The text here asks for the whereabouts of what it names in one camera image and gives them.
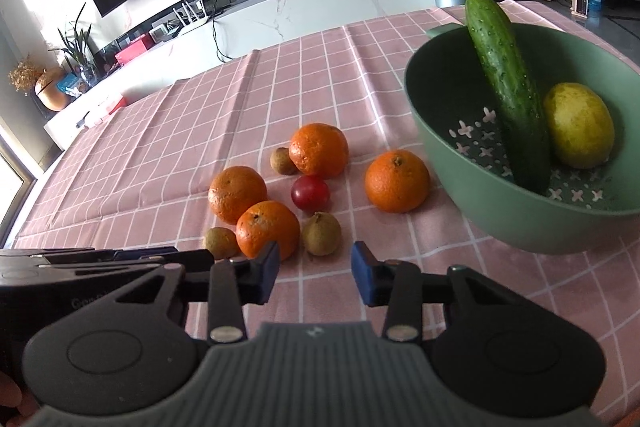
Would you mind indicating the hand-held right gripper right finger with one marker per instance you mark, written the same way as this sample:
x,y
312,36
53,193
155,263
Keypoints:
x,y
362,277

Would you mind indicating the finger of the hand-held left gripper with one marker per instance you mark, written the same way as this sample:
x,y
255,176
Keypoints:
x,y
197,258
145,251

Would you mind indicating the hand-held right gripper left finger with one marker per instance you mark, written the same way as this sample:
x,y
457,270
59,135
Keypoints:
x,y
270,272

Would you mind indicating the dried yellow flowers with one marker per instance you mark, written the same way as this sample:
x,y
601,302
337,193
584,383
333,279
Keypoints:
x,y
22,77

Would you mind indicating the green orchid plant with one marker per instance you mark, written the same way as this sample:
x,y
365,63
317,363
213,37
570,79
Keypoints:
x,y
77,49

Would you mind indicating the yellow-green pear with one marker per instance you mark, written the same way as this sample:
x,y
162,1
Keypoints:
x,y
580,127

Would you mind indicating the green colander bowl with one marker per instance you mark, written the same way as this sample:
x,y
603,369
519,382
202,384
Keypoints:
x,y
450,187

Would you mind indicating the white marble tv cabinet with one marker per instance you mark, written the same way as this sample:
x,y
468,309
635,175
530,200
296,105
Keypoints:
x,y
300,12

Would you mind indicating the orange round vase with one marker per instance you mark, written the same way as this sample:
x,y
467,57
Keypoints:
x,y
50,92

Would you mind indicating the flat red box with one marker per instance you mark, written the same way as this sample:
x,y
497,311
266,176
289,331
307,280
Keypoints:
x,y
134,49

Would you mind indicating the red tomato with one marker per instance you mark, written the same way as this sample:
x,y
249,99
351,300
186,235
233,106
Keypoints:
x,y
310,192

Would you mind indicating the pink checked tablecloth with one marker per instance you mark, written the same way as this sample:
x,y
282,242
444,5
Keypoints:
x,y
200,117

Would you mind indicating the small white clock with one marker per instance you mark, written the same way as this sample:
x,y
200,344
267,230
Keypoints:
x,y
161,32

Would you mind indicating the white wifi router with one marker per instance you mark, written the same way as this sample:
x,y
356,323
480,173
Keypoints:
x,y
192,16

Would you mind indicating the green cucumber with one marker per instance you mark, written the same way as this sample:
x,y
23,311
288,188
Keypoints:
x,y
505,82

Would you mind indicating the red white plastic container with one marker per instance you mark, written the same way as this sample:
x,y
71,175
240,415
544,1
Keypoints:
x,y
107,107

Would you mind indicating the orange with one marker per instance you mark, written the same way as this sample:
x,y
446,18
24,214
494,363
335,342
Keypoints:
x,y
267,230
318,150
397,181
237,195

